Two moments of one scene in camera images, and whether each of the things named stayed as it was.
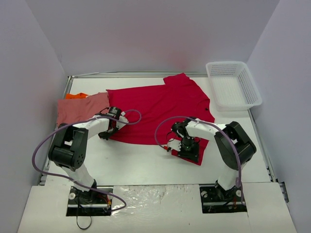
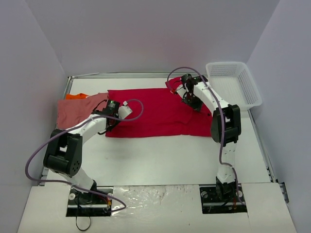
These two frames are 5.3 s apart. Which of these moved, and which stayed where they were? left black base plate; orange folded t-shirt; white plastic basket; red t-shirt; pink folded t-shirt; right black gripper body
Moved: right black gripper body; red t-shirt
Stayed: white plastic basket; orange folded t-shirt; pink folded t-shirt; left black base plate
